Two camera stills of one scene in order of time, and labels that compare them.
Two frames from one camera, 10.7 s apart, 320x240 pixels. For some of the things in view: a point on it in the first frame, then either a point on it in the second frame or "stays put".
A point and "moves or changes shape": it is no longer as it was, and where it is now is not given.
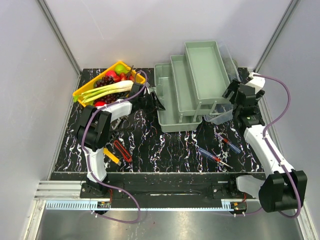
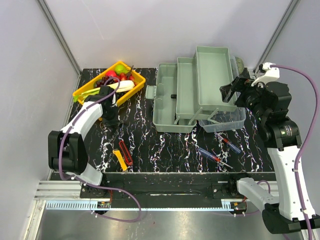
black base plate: x=202 y=191 stays put
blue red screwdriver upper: x=230 y=145 stays put
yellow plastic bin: x=83 y=104 stays put
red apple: x=111 y=73 stays put
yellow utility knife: x=112 y=156 -> x=118 y=154
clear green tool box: x=191 y=86 moves or changes shape
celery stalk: x=88 y=96 stays put
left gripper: x=152 y=106 -> x=115 y=121
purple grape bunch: x=105 y=80 stays put
